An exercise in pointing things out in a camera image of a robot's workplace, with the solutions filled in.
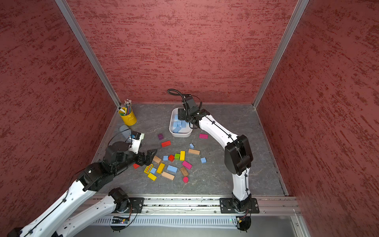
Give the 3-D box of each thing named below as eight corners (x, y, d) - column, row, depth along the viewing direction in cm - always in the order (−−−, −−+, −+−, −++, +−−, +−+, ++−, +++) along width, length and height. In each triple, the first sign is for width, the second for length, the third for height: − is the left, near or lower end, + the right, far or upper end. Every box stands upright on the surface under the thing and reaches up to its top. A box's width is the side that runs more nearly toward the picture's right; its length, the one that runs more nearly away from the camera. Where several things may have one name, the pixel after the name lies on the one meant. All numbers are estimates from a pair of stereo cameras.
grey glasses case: (125, 141, 101) (123, 139, 98) (119, 128, 107) (118, 126, 105) (134, 136, 103) (132, 134, 101) (128, 125, 110) (126, 122, 107)
